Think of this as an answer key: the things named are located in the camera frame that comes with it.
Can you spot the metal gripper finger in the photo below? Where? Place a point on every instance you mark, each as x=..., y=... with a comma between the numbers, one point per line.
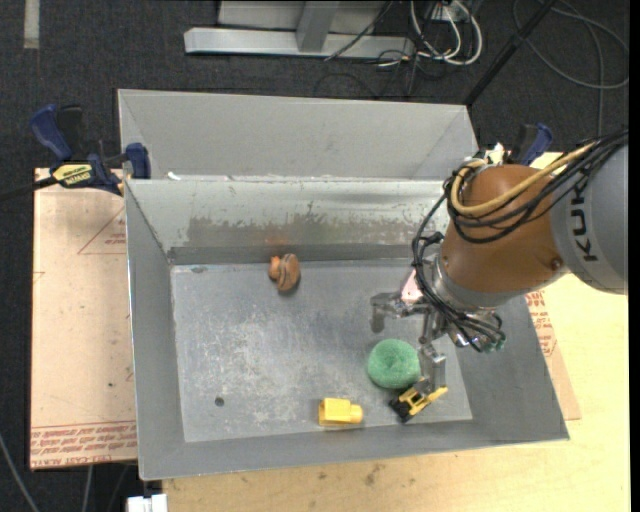
x=435, y=367
x=380, y=307

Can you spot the yellow and black toy vehicle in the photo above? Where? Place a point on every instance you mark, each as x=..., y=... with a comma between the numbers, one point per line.
x=412, y=401

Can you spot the green round scrub sponge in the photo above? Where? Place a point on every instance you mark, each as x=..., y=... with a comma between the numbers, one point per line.
x=392, y=365

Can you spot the orange-brown striped toy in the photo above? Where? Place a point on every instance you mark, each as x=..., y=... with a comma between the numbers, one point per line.
x=285, y=272

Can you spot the grey metal bin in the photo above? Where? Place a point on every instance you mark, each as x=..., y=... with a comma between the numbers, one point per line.
x=280, y=340

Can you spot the yellow toy block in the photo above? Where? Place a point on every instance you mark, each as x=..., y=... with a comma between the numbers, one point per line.
x=337, y=412

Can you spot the brown cardboard board, red print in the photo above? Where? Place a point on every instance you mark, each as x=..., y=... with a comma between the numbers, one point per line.
x=80, y=320

